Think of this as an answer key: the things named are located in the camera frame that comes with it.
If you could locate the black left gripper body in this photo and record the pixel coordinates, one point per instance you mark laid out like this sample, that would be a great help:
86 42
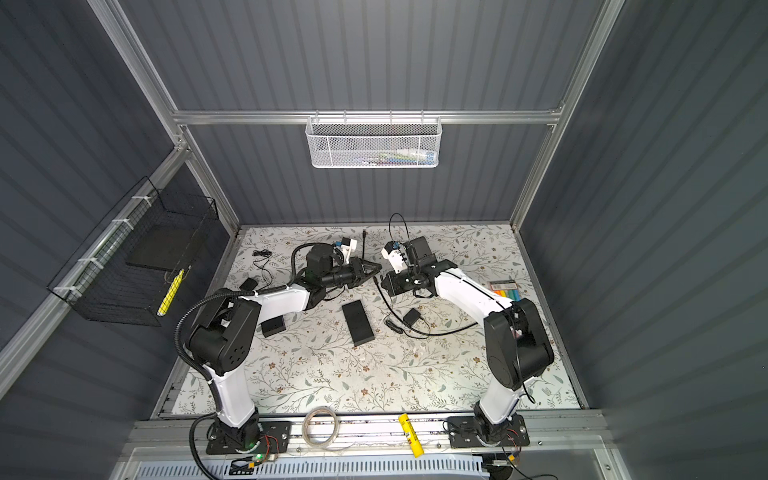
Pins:
345 275

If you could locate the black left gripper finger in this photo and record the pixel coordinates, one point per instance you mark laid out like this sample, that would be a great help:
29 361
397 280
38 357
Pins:
370 266
362 280

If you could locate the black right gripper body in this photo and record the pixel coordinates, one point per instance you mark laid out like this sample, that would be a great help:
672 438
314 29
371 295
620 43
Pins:
403 282

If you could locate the black network switch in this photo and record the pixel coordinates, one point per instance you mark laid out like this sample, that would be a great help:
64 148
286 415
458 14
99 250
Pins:
357 321
273 326

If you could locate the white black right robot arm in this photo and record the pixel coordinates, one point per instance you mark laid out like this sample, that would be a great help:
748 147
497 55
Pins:
517 345

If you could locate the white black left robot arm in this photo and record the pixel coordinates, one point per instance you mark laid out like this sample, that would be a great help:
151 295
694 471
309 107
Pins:
215 335

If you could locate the small black power adapter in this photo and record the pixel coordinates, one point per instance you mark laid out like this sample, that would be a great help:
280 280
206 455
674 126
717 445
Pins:
411 317

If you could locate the coloured marker pack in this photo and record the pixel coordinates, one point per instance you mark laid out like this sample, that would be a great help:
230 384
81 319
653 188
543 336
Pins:
508 288

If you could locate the black power adapter with prongs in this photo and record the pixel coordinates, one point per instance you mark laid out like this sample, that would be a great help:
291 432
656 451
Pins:
249 284

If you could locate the yellow glue stick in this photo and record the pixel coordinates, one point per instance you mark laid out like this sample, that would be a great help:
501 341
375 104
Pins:
411 435

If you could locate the yellow marker in black basket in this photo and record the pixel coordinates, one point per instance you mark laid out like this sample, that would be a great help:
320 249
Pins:
171 292

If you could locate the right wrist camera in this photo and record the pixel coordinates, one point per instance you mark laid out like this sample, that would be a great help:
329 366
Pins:
412 256

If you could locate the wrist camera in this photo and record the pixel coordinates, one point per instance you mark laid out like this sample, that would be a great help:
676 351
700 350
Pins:
412 256
326 258

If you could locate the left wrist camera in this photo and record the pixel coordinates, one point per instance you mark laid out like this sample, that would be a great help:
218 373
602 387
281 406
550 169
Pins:
326 258

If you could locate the white wire mesh basket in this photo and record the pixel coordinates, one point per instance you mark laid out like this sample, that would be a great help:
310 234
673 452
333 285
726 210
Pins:
387 145

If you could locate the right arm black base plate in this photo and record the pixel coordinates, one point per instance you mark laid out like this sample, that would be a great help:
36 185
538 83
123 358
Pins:
471 432

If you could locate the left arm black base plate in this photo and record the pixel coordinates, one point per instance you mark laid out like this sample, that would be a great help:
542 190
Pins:
271 437

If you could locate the black wire mesh basket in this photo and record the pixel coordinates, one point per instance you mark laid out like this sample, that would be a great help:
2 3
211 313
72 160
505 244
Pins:
122 276

